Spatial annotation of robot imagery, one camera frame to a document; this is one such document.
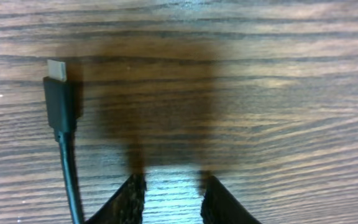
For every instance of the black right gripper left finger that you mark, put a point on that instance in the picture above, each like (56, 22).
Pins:
(125, 206)

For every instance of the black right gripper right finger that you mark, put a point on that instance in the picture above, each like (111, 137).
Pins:
(219, 206)

